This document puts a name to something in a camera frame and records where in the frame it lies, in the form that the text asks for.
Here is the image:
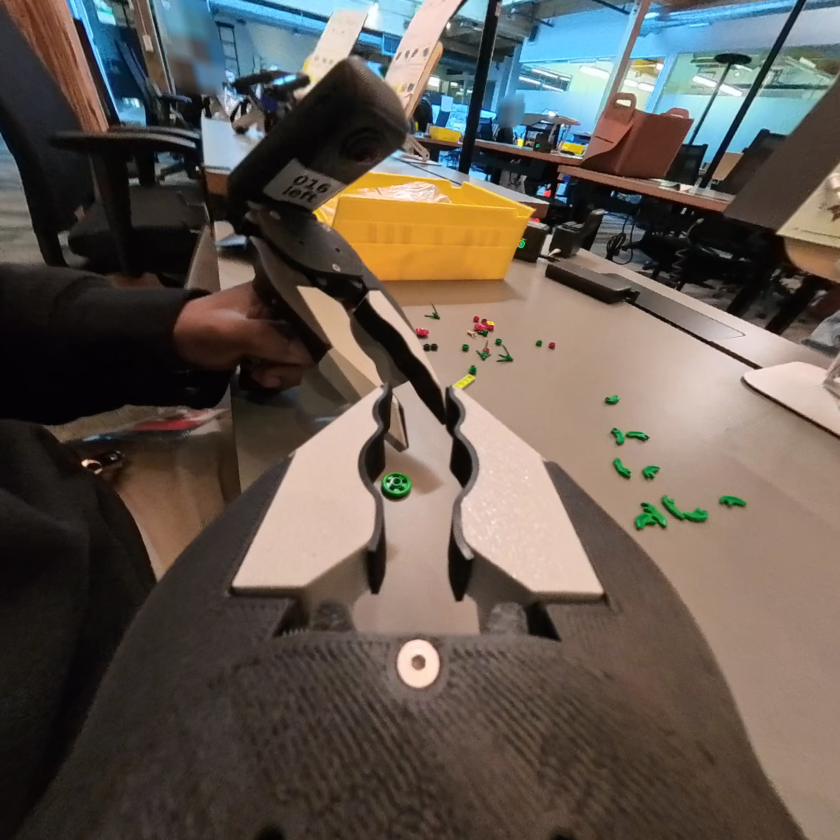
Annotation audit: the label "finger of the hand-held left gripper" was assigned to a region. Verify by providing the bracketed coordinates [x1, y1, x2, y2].
[295, 285, 410, 454]
[354, 287, 450, 425]

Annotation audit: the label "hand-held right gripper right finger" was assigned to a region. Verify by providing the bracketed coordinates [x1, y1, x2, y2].
[446, 386, 606, 605]

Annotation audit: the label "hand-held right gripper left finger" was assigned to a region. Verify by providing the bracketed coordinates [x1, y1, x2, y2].
[231, 386, 395, 603]

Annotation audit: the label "person's left forearm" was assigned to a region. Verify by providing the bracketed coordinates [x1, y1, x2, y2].
[0, 262, 232, 421]

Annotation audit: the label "person's left hand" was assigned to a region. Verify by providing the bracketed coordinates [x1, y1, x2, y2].
[172, 282, 316, 391]

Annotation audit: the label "cream printed card sheet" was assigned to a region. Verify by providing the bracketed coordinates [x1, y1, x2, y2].
[384, 0, 463, 109]
[304, 0, 368, 86]

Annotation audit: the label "yellow storage bin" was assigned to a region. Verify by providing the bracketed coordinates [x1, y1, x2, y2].
[314, 171, 539, 283]

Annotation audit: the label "crumpled clear plastic bag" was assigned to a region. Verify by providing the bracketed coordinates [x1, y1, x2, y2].
[351, 182, 455, 206]

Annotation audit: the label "person's beige trousers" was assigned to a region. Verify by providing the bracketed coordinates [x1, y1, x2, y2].
[46, 394, 242, 581]

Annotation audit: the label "black metal pole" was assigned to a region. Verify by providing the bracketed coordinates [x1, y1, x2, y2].
[458, 0, 501, 177]

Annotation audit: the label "cluster of green leaf pieces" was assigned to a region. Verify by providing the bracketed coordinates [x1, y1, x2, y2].
[602, 392, 749, 532]

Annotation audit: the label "black flat power brick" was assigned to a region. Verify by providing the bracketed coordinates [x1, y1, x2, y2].
[545, 260, 642, 305]

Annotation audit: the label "black charger device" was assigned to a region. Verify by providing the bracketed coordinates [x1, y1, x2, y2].
[549, 209, 609, 261]

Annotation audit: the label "person's black jacket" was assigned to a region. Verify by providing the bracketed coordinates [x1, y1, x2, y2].
[0, 420, 160, 840]

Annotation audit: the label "wooden pillar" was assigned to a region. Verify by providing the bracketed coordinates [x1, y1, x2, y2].
[8, 0, 111, 135]

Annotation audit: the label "wooden office desk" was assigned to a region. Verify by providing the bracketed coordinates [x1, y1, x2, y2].
[556, 163, 737, 214]

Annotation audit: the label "brown carrier box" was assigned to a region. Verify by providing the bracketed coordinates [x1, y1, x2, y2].
[579, 91, 697, 179]

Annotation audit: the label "black floor lamp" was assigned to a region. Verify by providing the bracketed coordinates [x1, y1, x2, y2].
[686, 52, 754, 168]

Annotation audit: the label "dark upright panel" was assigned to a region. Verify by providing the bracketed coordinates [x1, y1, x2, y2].
[721, 82, 840, 237]

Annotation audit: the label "pale green instruction booklet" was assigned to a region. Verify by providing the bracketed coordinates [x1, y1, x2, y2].
[773, 161, 840, 280]

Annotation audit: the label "red blue lanyard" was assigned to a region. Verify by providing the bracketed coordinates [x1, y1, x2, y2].
[66, 406, 227, 454]

